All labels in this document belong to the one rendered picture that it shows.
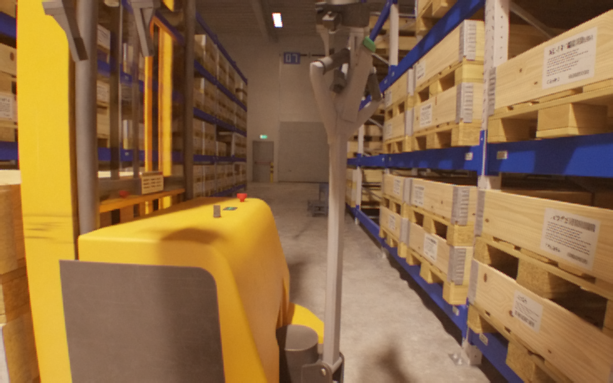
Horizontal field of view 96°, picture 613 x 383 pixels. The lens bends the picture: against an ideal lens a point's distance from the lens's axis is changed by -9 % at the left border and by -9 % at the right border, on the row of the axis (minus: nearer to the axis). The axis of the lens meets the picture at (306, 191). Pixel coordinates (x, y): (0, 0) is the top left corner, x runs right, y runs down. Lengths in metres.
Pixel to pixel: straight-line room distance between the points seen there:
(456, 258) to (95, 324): 1.65
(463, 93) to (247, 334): 1.59
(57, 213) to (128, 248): 0.22
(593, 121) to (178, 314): 1.34
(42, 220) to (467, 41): 1.95
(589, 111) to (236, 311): 1.22
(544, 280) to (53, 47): 1.58
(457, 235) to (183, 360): 1.50
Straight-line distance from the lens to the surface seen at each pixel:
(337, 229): 0.94
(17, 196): 1.01
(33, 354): 1.14
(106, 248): 0.78
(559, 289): 1.36
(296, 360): 1.15
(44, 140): 0.91
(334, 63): 0.82
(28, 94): 0.95
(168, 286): 0.74
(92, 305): 0.85
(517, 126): 1.61
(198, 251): 0.69
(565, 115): 1.28
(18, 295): 1.05
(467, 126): 1.86
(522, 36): 2.15
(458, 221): 1.85
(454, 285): 1.95
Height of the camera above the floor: 1.06
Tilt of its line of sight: 5 degrees down
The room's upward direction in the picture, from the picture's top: 1 degrees clockwise
